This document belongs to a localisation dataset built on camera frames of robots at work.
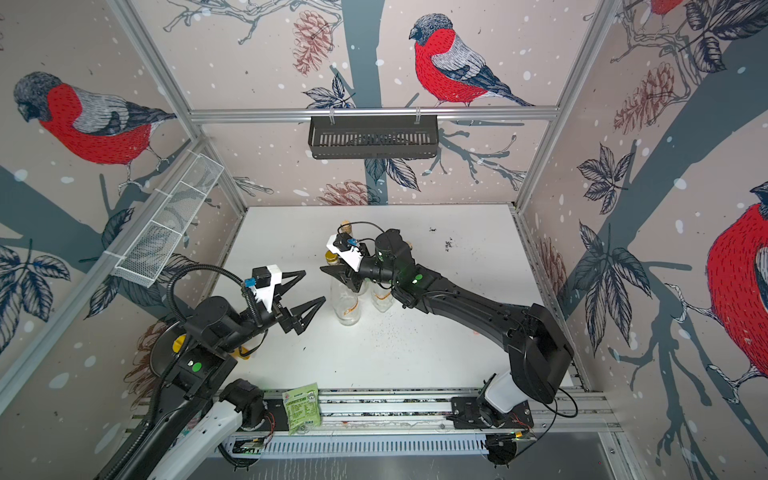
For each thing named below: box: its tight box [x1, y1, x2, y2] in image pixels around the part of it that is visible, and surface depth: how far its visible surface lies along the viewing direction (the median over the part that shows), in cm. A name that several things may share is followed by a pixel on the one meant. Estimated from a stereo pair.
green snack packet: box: [282, 382, 322, 436], surface depth 76 cm
